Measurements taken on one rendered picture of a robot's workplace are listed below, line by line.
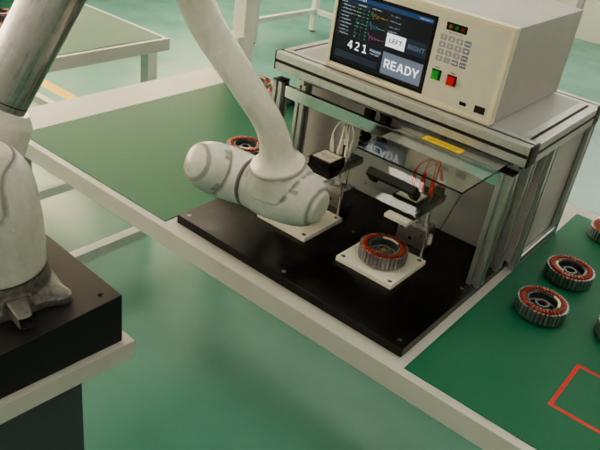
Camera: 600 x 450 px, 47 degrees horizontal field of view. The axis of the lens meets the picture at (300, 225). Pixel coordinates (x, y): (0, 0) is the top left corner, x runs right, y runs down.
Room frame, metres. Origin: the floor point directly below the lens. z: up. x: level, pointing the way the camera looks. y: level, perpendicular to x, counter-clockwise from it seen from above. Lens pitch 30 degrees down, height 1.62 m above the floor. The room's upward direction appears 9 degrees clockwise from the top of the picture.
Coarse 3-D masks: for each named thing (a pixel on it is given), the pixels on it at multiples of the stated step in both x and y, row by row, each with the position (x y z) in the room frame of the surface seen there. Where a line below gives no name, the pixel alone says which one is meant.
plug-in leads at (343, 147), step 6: (336, 126) 1.59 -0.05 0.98; (342, 132) 1.60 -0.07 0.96; (348, 132) 1.60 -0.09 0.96; (342, 138) 1.57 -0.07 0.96; (348, 138) 1.56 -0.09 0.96; (330, 144) 1.58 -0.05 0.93; (342, 144) 1.60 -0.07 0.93; (348, 144) 1.56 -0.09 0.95; (330, 150) 1.58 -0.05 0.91; (342, 150) 1.60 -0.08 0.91; (348, 150) 1.58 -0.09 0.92; (348, 156) 1.58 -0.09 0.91
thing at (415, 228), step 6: (414, 222) 1.44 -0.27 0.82; (420, 222) 1.44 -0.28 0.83; (402, 228) 1.44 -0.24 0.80; (408, 228) 1.43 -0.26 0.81; (414, 228) 1.42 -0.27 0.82; (420, 228) 1.42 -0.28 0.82; (426, 228) 1.42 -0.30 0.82; (432, 228) 1.43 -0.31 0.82; (396, 234) 1.45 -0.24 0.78; (402, 234) 1.44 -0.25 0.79; (408, 234) 1.43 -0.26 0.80; (414, 234) 1.42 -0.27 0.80; (420, 234) 1.41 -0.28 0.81; (432, 234) 1.44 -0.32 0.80; (408, 240) 1.43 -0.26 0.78; (414, 240) 1.42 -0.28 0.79; (420, 240) 1.41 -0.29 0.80; (414, 246) 1.42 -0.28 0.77; (420, 246) 1.41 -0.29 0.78; (426, 246) 1.42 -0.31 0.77
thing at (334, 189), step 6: (330, 180) 1.59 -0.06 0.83; (336, 180) 1.60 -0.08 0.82; (330, 186) 1.57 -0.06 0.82; (336, 186) 1.57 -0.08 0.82; (348, 186) 1.58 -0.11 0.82; (330, 192) 1.57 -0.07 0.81; (336, 192) 1.56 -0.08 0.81; (348, 192) 1.56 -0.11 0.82; (330, 198) 1.56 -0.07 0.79; (336, 198) 1.56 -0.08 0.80; (348, 198) 1.57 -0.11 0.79; (330, 204) 1.56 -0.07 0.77; (336, 204) 1.55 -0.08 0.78; (342, 204) 1.55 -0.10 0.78; (348, 204) 1.57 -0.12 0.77
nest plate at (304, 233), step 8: (328, 216) 1.48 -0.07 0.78; (336, 216) 1.49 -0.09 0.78; (272, 224) 1.42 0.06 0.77; (280, 224) 1.41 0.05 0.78; (312, 224) 1.43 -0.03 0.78; (320, 224) 1.44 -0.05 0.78; (328, 224) 1.44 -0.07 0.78; (336, 224) 1.47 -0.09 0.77; (288, 232) 1.39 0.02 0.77; (296, 232) 1.38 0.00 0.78; (304, 232) 1.39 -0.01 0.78; (312, 232) 1.39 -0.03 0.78; (320, 232) 1.41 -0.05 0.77; (304, 240) 1.37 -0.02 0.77
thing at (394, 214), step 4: (388, 208) 1.38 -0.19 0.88; (392, 208) 1.38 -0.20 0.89; (388, 212) 1.36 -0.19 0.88; (392, 212) 1.37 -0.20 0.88; (396, 212) 1.37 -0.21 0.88; (400, 212) 1.37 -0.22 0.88; (404, 212) 1.36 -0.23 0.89; (384, 216) 1.36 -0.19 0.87; (388, 216) 1.36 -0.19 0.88; (392, 216) 1.35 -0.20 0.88; (396, 216) 1.35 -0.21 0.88; (400, 216) 1.36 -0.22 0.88; (404, 216) 1.36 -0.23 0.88; (408, 216) 1.35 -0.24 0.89; (392, 220) 1.35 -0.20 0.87; (396, 220) 1.34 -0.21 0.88; (400, 220) 1.34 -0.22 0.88; (404, 220) 1.34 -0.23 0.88; (408, 220) 1.35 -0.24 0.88; (412, 220) 1.35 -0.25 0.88; (416, 220) 1.37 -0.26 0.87; (404, 224) 1.33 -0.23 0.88; (408, 224) 1.34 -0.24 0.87; (424, 224) 1.43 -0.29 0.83; (428, 224) 1.43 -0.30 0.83
